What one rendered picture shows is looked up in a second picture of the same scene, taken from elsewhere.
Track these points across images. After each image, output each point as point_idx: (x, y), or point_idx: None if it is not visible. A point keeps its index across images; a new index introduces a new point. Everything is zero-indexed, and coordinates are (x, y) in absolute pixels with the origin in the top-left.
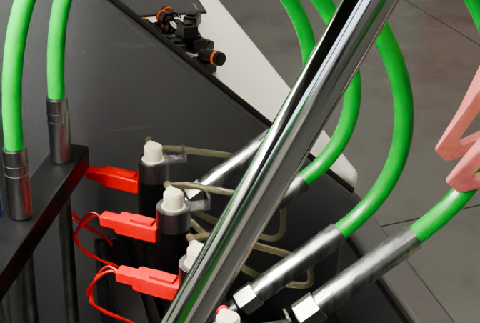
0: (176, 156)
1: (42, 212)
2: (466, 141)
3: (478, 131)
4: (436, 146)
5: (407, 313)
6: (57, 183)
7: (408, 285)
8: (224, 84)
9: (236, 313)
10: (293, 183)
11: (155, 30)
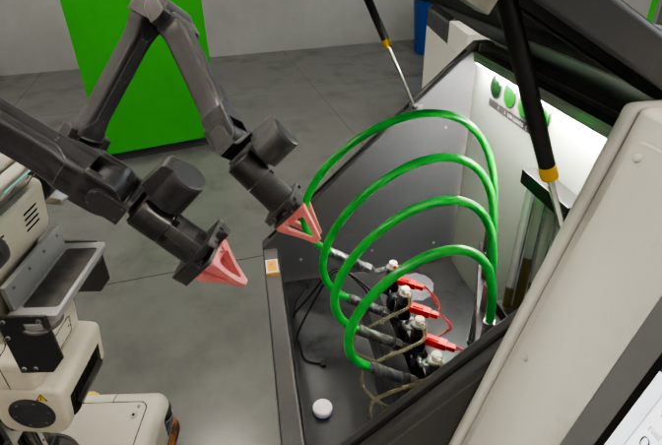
0: (424, 363)
1: (476, 311)
2: (309, 235)
3: (304, 234)
4: (320, 237)
5: (297, 392)
6: (477, 329)
7: (289, 409)
8: (399, 408)
9: (390, 264)
10: (362, 325)
11: (450, 368)
